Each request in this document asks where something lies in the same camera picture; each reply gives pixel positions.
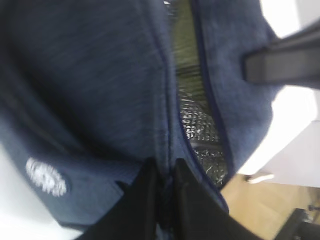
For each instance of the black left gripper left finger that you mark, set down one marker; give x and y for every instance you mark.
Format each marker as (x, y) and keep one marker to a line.
(134, 217)

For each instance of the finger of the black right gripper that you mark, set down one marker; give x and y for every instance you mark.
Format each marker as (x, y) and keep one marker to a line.
(294, 60)

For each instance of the navy blue fabric lunch bag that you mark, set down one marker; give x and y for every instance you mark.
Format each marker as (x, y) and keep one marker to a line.
(92, 89)

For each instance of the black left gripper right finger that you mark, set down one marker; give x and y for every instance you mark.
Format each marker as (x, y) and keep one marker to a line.
(196, 215)

